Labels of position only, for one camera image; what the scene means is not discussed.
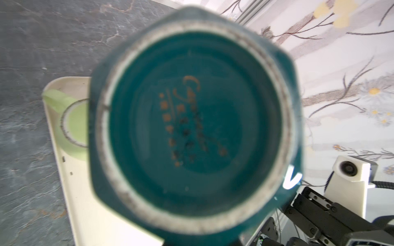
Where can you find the beige rectangular tray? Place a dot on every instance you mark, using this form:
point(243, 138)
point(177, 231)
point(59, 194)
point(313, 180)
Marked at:
point(92, 223)

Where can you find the light green mug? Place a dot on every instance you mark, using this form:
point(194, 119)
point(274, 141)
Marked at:
point(71, 124)

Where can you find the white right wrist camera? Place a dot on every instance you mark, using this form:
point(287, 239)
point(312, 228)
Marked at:
point(349, 182)

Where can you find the dark green mug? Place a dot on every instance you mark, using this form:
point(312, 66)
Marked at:
point(195, 129)

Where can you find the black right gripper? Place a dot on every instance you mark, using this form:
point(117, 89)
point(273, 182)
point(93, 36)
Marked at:
point(331, 224)

